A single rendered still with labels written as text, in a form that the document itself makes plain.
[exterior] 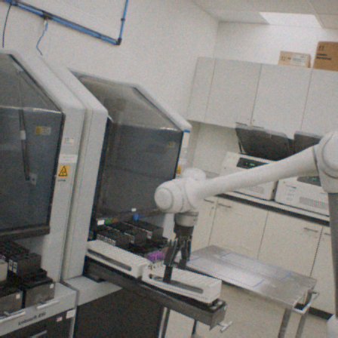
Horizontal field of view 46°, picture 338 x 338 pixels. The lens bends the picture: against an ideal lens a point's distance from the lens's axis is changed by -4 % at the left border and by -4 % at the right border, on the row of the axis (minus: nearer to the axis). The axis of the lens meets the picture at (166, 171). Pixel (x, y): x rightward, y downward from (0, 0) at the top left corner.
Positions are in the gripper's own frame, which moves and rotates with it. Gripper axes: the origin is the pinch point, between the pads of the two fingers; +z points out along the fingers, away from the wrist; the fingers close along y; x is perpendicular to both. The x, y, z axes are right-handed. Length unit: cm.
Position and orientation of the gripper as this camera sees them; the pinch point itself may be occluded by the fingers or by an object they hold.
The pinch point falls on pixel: (174, 274)
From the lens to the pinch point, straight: 162.0
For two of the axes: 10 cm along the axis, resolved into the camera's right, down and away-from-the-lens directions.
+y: 5.1, -0.1, 8.6
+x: -8.4, -2.2, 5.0
